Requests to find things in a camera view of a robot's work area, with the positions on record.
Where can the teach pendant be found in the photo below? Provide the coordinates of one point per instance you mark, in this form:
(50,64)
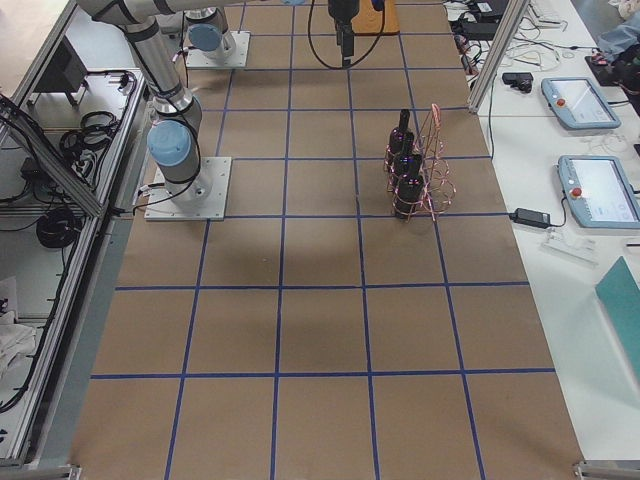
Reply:
(598,192)
(579,104)

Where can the green board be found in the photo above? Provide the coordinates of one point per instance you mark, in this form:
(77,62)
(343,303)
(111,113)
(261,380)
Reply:
(618,292)

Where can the far teach pendant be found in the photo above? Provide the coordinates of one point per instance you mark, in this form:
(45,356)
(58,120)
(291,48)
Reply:
(579,104)

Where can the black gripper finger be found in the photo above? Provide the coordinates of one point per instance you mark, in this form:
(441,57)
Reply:
(345,40)

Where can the white cloth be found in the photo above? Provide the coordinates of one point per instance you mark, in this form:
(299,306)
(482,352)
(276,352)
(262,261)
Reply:
(17,340)

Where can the orange wooden tray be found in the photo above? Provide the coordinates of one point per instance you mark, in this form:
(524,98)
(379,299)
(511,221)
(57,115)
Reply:
(370,22)

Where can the dark wine bottle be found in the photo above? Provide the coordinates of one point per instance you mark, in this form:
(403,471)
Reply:
(399,132)
(403,160)
(409,189)

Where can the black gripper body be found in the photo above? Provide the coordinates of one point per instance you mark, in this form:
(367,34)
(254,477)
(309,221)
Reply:
(342,11)

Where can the small black device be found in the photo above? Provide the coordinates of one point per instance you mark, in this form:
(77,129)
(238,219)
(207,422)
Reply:
(521,81)

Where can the clear acrylic stand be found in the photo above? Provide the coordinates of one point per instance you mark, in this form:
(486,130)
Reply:
(580,249)

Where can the copper wire bottle basket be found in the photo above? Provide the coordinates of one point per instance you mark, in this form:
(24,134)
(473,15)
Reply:
(438,192)

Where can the near teach pendant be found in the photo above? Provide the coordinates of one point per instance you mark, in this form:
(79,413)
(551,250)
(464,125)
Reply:
(598,192)

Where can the aluminium frame post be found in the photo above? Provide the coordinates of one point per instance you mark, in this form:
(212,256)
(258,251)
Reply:
(505,33)

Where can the black power adapter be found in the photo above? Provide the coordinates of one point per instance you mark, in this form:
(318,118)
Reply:
(530,218)

